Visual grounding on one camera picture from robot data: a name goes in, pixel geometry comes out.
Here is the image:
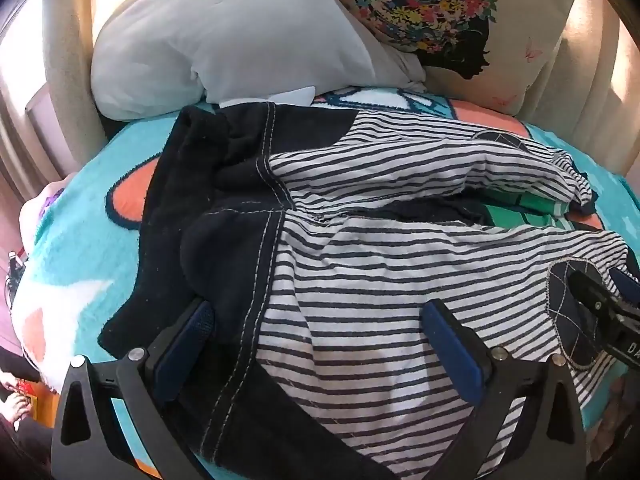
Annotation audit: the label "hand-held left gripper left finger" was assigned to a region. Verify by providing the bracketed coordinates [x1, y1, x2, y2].
[50, 297, 217, 480]

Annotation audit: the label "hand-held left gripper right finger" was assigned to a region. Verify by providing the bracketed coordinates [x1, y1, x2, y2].
[422, 299, 588, 480]

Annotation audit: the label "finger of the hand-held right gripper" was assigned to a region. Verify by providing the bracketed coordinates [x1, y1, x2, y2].
[570, 270, 640, 361]
[606, 266, 640, 291]

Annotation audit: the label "striped navy pants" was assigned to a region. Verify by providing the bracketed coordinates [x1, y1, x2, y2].
[97, 102, 640, 480]

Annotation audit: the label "purple cloth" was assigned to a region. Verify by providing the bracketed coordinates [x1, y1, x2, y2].
[42, 187, 67, 217]

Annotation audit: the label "cartoon printed teal blanket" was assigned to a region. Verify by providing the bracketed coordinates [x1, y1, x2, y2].
[10, 85, 640, 480]

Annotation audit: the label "floral print cream cushion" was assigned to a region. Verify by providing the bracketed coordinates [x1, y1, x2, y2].
[300, 0, 586, 118]

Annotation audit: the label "grey plush pillow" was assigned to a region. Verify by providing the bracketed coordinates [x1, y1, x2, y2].
[90, 0, 427, 121]

